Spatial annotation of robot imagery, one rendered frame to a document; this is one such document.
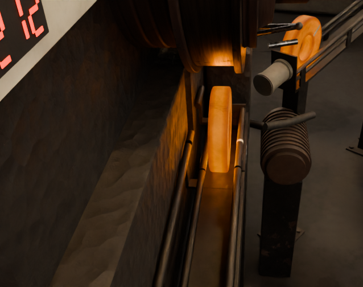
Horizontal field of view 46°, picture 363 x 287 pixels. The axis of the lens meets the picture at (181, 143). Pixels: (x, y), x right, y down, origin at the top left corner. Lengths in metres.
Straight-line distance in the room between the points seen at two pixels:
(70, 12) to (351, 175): 1.64
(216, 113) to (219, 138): 0.04
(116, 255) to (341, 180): 1.53
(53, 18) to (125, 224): 0.21
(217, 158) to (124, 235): 0.34
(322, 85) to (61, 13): 2.24
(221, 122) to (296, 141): 0.44
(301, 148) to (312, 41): 0.29
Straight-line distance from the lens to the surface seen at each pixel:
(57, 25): 0.35
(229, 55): 0.55
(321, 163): 1.94
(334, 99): 2.41
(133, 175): 0.50
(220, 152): 0.73
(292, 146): 1.12
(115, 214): 0.45
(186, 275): 0.63
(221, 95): 0.75
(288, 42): 0.80
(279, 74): 1.10
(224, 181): 0.80
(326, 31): 1.38
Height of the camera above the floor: 1.19
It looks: 36 degrees down
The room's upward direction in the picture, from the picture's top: 5 degrees counter-clockwise
